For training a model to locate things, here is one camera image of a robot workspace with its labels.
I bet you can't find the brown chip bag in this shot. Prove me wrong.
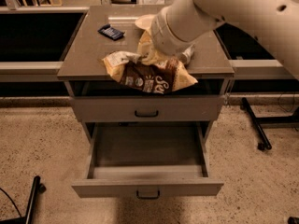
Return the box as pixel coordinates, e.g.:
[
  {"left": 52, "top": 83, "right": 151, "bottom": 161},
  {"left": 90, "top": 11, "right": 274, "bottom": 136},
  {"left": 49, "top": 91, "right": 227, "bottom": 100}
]
[{"left": 103, "top": 51, "right": 197, "bottom": 94}]

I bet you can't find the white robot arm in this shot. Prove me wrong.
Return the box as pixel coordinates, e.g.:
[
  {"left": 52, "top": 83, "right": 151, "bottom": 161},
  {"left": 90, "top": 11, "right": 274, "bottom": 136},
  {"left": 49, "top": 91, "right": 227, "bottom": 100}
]
[{"left": 135, "top": 0, "right": 299, "bottom": 78}]

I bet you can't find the grey drawer cabinet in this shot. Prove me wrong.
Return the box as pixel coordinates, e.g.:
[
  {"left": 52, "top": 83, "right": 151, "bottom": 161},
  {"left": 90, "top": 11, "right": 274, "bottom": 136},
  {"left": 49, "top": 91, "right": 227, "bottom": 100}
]
[{"left": 57, "top": 4, "right": 235, "bottom": 142}]

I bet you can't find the closed grey upper drawer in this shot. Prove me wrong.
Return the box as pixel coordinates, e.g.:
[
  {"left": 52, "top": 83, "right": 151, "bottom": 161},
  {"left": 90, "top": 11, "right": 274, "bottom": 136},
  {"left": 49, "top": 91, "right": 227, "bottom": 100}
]
[{"left": 70, "top": 95, "right": 223, "bottom": 122}]

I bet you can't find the open grey lower drawer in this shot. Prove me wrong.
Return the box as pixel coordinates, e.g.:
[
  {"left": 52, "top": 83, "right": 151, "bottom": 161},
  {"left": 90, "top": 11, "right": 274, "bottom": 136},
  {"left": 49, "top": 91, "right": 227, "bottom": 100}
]
[{"left": 72, "top": 122, "right": 223, "bottom": 200}]

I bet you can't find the white bowl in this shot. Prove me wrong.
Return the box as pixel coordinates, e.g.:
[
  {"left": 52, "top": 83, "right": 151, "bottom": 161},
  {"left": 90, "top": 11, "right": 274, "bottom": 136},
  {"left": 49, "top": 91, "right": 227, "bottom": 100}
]
[{"left": 135, "top": 14, "right": 155, "bottom": 30}]

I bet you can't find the silver drink can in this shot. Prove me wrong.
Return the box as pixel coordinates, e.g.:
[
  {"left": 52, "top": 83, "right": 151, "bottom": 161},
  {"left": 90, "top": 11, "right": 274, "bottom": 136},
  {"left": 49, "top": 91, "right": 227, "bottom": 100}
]
[{"left": 180, "top": 45, "right": 195, "bottom": 65}]

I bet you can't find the blue snack packet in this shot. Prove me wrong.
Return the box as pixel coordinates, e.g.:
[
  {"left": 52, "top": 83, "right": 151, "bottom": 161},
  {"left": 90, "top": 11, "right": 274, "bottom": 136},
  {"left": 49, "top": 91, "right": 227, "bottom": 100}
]
[{"left": 98, "top": 24, "right": 124, "bottom": 41}]

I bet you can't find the grey railing beam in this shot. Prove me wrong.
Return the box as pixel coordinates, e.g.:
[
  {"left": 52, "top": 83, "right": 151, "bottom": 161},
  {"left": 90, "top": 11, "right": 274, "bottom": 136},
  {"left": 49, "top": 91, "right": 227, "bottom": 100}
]
[{"left": 0, "top": 60, "right": 293, "bottom": 82}]

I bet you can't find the black stand leg right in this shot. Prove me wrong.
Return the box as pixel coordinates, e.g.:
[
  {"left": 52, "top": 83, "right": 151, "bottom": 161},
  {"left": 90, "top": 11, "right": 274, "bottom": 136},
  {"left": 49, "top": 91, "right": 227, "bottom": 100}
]
[{"left": 240, "top": 97, "right": 299, "bottom": 151}]

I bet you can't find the black stand leg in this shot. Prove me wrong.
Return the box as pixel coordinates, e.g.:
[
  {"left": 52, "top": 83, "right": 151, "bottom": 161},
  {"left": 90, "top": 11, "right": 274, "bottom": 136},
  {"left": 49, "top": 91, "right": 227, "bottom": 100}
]
[
  {"left": 0, "top": 175, "right": 47, "bottom": 224},
  {"left": 240, "top": 97, "right": 299, "bottom": 151}
]

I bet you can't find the black stand leg left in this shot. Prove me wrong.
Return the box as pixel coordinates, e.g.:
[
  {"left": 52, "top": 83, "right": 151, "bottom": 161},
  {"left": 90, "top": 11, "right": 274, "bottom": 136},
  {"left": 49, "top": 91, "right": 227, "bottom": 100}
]
[{"left": 0, "top": 175, "right": 47, "bottom": 224}]

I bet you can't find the black wheel bottom right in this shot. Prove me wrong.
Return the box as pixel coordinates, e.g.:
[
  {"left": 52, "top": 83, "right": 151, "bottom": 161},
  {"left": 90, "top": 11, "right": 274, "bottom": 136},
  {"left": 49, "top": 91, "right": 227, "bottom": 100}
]
[{"left": 288, "top": 217, "right": 299, "bottom": 224}]

